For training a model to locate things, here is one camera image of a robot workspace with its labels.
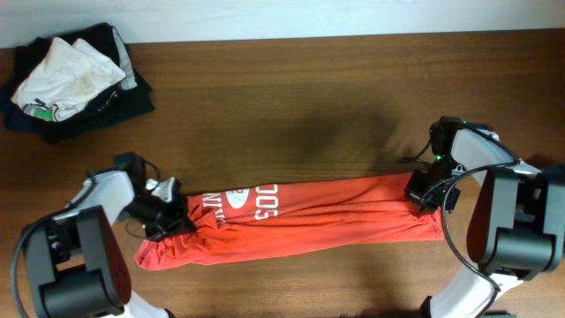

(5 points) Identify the orange t-shirt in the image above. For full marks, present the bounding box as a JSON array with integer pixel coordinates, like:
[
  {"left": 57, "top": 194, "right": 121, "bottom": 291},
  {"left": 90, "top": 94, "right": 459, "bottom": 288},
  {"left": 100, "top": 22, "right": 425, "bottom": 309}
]
[{"left": 134, "top": 173, "right": 444, "bottom": 270}]

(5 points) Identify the dark blue-grey garment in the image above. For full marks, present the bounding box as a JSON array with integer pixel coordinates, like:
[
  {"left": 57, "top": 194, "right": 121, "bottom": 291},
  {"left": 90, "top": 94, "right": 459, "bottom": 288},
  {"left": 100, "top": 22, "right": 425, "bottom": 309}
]
[{"left": 542, "top": 163, "right": 565, "bottom": 186}]

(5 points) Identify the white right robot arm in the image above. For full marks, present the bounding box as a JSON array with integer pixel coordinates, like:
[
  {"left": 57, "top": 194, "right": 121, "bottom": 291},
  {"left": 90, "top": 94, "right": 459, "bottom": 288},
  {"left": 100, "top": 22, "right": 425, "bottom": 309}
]
[{"left": 405, "top": 117, "right": 564, "bottom": 317}]

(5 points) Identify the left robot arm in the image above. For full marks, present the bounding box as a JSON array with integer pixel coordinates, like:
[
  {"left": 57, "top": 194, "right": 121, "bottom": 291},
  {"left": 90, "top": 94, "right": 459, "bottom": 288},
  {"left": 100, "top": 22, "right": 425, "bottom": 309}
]
[{"left": 13, "top": 152, "right": 196, "bottom": 318}]

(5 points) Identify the black folded clothes pile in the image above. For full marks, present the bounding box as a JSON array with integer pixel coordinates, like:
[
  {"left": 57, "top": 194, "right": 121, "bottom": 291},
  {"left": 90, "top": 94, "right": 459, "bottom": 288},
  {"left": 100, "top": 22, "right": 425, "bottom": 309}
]
[{"left": 1, "top": 23, "right": 154, "bottom": 144}]

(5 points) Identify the white folded t-shirt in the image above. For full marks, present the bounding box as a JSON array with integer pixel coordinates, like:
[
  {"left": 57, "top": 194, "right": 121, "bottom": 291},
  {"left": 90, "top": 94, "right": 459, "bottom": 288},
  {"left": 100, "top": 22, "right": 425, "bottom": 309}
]
[{"left": 11, "top": 37, "right": 125, "bottom": 122}]

